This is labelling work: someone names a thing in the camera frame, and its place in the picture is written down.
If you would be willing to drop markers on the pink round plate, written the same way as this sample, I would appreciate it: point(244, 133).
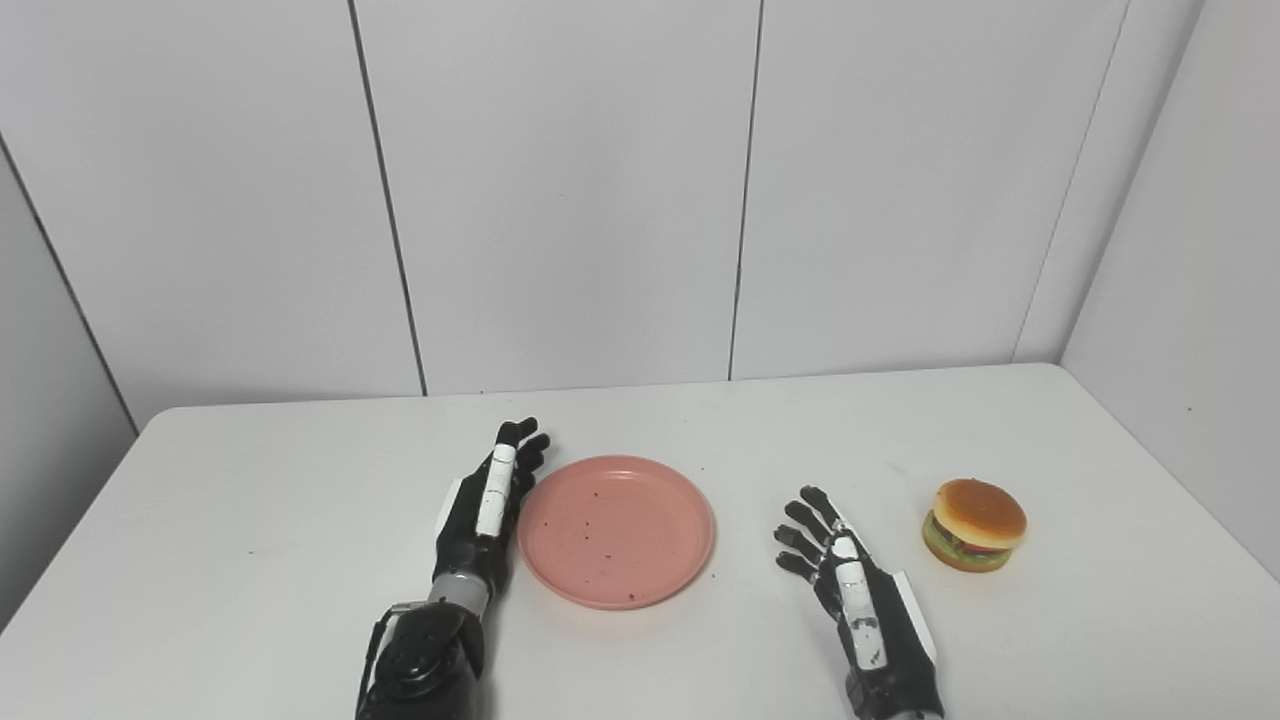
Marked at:
point(615, 530)

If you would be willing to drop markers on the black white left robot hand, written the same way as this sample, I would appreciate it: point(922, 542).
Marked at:
point(492, 495)

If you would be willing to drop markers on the toy hamburger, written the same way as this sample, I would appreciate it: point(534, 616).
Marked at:
point(978, 520)

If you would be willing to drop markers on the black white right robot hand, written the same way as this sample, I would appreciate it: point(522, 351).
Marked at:
point(860, 610)

